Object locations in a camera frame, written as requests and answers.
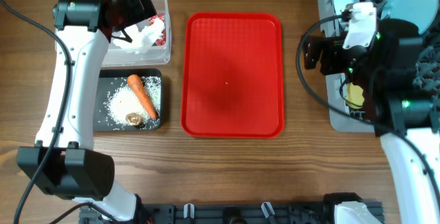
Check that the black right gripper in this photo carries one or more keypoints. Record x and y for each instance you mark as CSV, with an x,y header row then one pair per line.
x,y
330,47

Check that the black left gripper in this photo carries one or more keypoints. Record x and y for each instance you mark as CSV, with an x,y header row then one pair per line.
x,y
139,13

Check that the clear plastic wrap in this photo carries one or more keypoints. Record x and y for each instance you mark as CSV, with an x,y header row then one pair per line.
x,y
128,40

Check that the yellow cup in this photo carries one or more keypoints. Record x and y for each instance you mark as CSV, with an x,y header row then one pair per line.
x,y
354,96

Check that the red snack wrapper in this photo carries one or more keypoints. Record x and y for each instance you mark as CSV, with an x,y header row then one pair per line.
x,y
156,30

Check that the orange carrot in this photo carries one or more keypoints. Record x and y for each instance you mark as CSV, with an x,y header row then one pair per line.
x,y
135,83

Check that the white rice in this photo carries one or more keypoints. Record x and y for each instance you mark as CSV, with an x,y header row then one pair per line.
x,y
119,100

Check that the light blue plate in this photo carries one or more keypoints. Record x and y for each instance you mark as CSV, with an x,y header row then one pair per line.
x,y
419,12

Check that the white tissue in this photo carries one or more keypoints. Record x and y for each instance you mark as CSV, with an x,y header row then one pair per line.
x,y
146,44

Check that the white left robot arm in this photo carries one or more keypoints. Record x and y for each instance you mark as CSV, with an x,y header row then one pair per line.
x,y
62,162

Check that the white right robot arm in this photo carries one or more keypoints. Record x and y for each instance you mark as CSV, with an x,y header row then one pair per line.
x,y
405,119

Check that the grey dishwasher rack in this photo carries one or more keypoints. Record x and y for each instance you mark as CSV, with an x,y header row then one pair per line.
x,y
427,67

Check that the clear plastic bin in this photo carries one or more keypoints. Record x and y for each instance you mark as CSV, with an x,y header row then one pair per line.
x,y
154,55

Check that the black tray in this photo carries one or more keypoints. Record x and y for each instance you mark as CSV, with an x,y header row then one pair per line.
x,y
114,73

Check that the red serving tray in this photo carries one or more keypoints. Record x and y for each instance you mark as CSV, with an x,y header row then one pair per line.
x,y
233,76

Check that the brown mushroom piece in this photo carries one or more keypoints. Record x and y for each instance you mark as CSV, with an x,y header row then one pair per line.
x,y
134,119

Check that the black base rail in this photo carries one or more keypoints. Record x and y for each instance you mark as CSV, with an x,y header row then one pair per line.
x,y
294,213

